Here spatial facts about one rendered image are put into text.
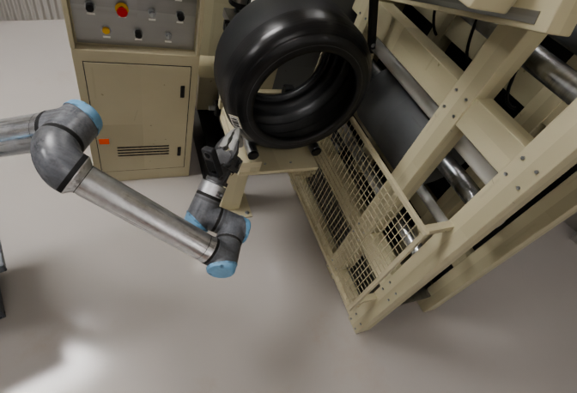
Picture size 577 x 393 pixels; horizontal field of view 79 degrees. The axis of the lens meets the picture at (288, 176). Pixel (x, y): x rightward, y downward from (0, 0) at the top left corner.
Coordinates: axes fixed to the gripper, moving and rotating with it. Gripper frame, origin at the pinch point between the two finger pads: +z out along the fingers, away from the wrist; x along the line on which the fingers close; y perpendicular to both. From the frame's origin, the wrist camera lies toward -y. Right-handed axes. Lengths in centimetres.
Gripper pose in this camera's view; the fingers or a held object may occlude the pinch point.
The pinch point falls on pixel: (235, 129)
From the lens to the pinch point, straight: 125.8
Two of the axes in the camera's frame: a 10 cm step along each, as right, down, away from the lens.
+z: 3.9, -9.1, 1.6
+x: 8.6, 2.9, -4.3
